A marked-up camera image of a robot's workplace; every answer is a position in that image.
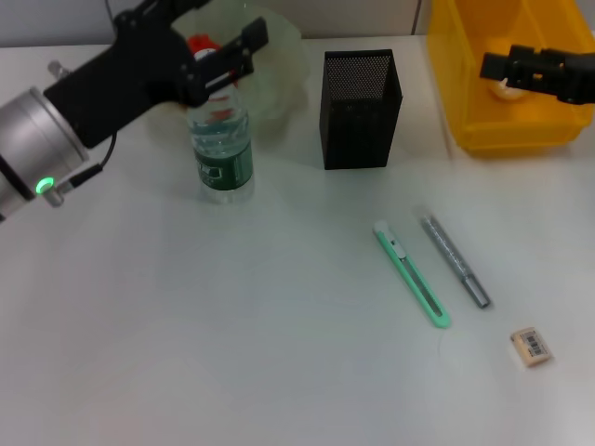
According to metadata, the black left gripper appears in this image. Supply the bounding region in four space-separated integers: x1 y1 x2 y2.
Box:
44 0 270 150

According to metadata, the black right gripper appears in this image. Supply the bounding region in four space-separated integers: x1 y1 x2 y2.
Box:
480 44 595 106

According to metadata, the red tomato ball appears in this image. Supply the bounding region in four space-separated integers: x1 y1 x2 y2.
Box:
187 33 222 55

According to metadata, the white paper ball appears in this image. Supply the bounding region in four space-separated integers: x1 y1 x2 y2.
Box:
490 76 529 101

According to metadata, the clear green-label water bottle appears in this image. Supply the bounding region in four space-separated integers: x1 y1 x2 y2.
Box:
188 46 256 205

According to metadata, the green utility knife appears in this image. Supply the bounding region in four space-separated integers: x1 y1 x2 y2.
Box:
372 219 453 330

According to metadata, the beige eraser with barcode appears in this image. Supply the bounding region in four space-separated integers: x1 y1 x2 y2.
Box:
509 327 555 369

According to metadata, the green glass fruit plate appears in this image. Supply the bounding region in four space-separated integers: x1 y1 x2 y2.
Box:
148 8 311 136

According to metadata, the black mesh pen holder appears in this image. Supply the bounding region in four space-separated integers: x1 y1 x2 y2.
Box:
319 48 404 171

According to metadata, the grey pen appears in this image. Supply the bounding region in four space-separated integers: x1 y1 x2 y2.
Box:
417 206 494 310

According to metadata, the yellow plastic bin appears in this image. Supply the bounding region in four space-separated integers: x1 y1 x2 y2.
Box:
427 0 595 158

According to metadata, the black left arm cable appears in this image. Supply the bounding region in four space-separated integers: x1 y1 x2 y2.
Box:
44 132 117 208

